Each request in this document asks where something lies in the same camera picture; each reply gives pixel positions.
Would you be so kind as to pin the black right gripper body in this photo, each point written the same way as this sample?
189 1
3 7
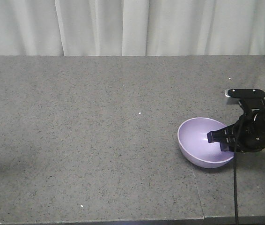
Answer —
249 131

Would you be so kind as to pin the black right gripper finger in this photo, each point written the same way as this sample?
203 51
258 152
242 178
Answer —
220 136
228 147

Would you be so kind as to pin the purple plastic bowl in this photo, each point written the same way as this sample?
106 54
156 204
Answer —
194 145

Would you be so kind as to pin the white curtain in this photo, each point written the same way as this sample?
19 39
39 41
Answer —
132 27

